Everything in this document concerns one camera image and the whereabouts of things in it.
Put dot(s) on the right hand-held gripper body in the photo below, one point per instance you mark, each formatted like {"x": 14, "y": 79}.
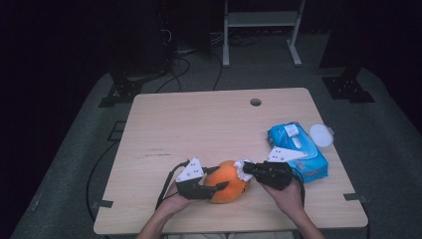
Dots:
{"x": 275, "y": 174}

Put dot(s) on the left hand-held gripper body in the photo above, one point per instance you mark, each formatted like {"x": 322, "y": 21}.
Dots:
{"x": 194, "y": 191}

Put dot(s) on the white wet wipe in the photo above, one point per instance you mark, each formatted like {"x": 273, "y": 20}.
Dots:
{"x": 239, "y": 165}

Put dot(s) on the orange plush toy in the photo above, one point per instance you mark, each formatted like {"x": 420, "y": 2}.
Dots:
{"x": 224, "y": 174}

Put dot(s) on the blue wet wipes pack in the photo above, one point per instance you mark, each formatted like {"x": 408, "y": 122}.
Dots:
{"x": 278, "y": 134}

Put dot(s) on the person's left hand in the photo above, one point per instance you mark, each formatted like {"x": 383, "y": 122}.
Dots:
{"x": 174, "y": 204}

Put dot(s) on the person's right hand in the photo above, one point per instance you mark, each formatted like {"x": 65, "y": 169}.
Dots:
{"x": 288, "y": 199}

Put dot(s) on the white round lid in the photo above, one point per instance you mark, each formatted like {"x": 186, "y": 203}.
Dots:
{"x": 321, "y": 135}

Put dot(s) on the grey tape strip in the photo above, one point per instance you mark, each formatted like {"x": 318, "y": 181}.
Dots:
{"x": 103, "y": 203}
{"x": 355, "y": 197}

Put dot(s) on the black stand base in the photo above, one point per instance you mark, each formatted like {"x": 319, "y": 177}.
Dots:
{"x": 122, "y": 91}
{"x": 346, "y": 89}

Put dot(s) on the dark equipment tower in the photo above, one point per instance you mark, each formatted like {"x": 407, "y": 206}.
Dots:
{"x": 139, "y": 40}

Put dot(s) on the white metal desk frame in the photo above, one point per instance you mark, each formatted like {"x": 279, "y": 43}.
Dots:
{"x": 262, "y": 19}

